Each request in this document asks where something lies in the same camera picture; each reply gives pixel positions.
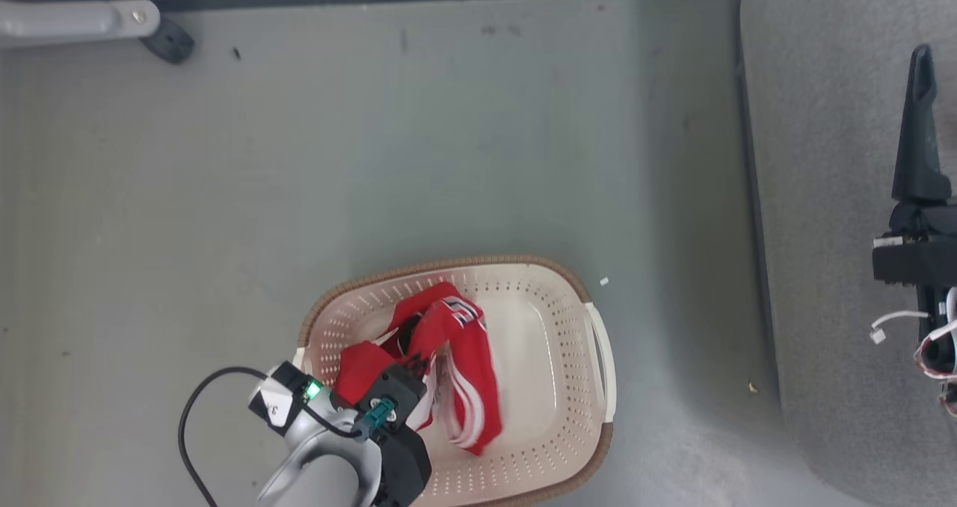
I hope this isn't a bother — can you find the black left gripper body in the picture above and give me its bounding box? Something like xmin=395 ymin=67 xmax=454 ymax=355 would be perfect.
xmin=372 ymin=420 xmax=434 ymax=507

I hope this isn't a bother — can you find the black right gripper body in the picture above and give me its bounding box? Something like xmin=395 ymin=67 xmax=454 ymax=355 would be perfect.
xmin=872 ymin=197 xmax=957 ymax=289

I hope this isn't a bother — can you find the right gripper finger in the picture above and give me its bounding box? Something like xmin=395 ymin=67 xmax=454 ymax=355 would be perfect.
xmin=891 ymin=43 xmax=953 ymax=204

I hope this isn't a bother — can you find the red white sports jersey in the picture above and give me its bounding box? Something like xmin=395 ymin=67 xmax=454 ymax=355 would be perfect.
xmin=332 ymin=281 xmax=504 ymax=458

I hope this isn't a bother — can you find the grey fabric sofa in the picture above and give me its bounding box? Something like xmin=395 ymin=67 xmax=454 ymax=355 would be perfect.
xmin=739 ymin=0 xmax=957 ymax=507

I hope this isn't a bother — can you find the beige perforated laundry basket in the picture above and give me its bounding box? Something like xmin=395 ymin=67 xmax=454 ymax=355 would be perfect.
xmin=293 ymin=254 xmax=618 ymax=507

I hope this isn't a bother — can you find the teal camera cable plug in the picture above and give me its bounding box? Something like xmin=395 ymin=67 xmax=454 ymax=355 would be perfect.
xmin=363 ymin=396 xmax=398 ymax=428

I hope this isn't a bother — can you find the white tagged gripper cable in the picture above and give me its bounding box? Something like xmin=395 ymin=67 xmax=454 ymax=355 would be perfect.
xmin=869 ymin=309 xmax=932 ymax=345

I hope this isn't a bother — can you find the red white wire bundle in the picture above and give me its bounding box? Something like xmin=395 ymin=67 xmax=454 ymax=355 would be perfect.
xmin=913 ymin=288 xmax=957 ymax=419

